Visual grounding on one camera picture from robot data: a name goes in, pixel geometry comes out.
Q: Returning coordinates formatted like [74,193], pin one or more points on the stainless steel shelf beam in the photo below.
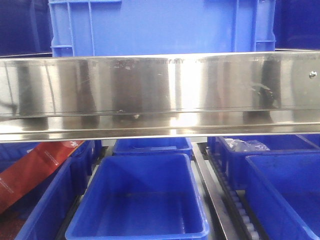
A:
[45,99]

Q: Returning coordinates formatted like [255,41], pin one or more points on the blue centre rear bin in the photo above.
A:
[150,146]

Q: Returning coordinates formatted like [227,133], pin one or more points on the clear plastic bag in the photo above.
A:
[238,145]

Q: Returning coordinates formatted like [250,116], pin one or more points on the blue centre front bin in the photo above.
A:
[141,197]

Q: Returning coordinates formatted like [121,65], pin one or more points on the large blue upper crate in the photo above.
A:
[154,27]

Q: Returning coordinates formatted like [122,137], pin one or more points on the blue right front bin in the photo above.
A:
[283,190]

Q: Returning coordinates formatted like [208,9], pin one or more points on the blue left bin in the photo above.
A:
[40,214]

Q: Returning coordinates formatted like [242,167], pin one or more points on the red packaging pouch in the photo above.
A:
[32,169]

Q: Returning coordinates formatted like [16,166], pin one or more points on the steel bolt on beam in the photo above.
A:
[313,74]

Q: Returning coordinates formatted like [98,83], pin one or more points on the steel roller track rail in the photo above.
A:
[228,213]

